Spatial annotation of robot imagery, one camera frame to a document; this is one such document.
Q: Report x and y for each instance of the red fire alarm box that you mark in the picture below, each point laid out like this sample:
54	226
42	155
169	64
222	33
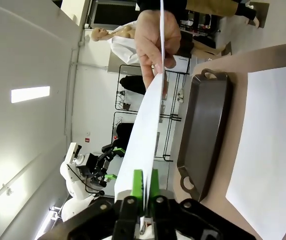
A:
87	140

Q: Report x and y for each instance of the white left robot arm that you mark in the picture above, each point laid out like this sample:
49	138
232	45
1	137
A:
70	175

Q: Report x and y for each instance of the mannequin in white coat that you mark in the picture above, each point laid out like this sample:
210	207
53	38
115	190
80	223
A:
122	47

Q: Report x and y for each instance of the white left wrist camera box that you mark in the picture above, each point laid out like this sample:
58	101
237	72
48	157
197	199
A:
72	152

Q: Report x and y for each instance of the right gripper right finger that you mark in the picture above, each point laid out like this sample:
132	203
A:
155	182

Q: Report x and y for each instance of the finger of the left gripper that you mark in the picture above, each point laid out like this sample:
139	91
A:
119	152
111	178

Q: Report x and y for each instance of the rectangular ceiling light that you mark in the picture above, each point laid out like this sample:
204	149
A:
30	94

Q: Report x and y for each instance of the person's right hand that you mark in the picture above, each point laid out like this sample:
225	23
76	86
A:
150	37

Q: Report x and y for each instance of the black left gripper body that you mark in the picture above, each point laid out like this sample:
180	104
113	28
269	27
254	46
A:
95	167

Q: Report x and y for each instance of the white A4 paper sheet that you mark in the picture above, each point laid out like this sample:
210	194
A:
270	150
142	125

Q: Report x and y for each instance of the black garment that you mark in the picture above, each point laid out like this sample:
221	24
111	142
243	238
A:
125	135
132	85

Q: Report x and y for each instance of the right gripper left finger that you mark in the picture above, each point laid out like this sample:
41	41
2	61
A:
137	182

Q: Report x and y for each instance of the dark brown plastic tray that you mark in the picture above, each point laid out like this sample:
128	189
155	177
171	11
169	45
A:
203	120

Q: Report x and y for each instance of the dark window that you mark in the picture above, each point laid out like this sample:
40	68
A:
112	12

